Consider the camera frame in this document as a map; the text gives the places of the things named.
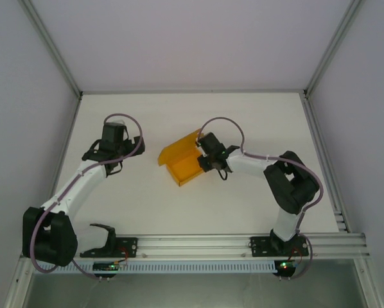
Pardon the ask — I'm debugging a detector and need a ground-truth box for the orange paper box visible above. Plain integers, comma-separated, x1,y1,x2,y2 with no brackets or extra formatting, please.
158,128,211,187

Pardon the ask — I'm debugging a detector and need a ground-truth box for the black right base mounting plate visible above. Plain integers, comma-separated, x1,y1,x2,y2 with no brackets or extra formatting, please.
249,236,310,258

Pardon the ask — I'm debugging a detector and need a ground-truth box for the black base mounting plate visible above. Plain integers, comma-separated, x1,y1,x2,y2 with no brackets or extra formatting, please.
79,236,139,259
249,236,310,258

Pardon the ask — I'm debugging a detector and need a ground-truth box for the black left base mounting plate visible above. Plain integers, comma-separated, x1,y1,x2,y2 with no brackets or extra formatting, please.
79,236,139,259

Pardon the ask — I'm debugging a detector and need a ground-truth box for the left circuit board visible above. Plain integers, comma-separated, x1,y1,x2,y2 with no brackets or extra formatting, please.
92,261,128,274

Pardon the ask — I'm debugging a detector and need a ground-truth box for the circuit board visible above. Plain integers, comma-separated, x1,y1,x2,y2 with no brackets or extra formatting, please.
274,259,301,273
92,261,128,274

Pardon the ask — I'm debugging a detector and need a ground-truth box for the right circuit board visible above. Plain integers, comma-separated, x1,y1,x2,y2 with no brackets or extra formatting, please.
274,259,301,273

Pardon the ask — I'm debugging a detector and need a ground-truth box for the thin black left gripper cable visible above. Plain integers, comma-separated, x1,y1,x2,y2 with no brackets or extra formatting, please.
107,162,125,176

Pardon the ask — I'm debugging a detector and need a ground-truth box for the aluminium table side rail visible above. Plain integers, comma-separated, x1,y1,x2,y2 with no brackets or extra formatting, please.
42,94,83,209
301,94,353,234

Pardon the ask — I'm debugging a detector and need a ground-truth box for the long aluminium mounting rail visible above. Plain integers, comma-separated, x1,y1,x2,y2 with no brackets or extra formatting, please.
20,232,371,260

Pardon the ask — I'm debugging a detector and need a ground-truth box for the grey slotted cable duct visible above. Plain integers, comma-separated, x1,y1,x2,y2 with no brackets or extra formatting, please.
37,259,276,274

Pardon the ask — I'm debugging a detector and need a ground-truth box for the aluminium frame post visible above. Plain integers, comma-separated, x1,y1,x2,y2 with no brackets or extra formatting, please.
4,256,35,308
302,0,368,97
20,0,83,97
352,256,384,308

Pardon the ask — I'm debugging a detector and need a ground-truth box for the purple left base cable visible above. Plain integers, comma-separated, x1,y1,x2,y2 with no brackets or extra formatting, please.
71,259,102,280

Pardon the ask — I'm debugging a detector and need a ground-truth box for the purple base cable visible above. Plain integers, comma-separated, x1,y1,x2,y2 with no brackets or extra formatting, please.
71,259,102,280
288,245,314,280

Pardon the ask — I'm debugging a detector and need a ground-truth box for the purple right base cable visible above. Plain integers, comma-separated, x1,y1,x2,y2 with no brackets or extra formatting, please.
288,245,314,280

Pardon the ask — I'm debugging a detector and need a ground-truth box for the aluminium lower frame post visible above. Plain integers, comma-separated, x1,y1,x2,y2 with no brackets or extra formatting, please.
352,256,384,308
4,256,35,308

